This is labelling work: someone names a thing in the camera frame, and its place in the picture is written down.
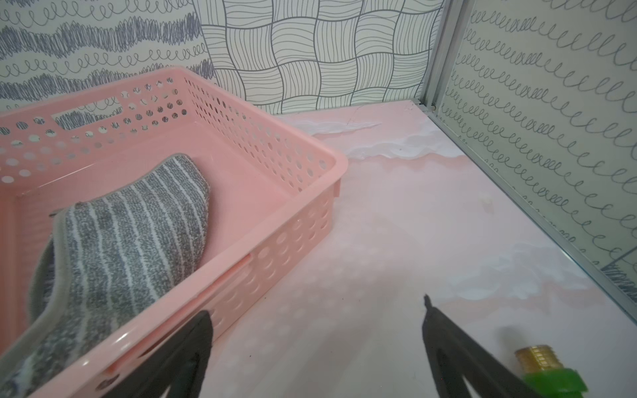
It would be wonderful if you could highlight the green brass hose fitting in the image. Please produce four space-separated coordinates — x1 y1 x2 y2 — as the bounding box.
514 345 588 398

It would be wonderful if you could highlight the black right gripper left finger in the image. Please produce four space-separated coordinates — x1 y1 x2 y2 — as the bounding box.
106 311 213 398

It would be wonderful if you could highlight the pink perforated plastic basket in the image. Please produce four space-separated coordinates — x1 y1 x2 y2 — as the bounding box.
1 67 348 397

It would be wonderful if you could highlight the grey striped square dishcloth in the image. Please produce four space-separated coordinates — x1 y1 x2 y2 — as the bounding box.
1 154 210 397

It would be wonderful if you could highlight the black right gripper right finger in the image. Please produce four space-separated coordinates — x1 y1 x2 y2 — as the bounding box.
421 295 539 398

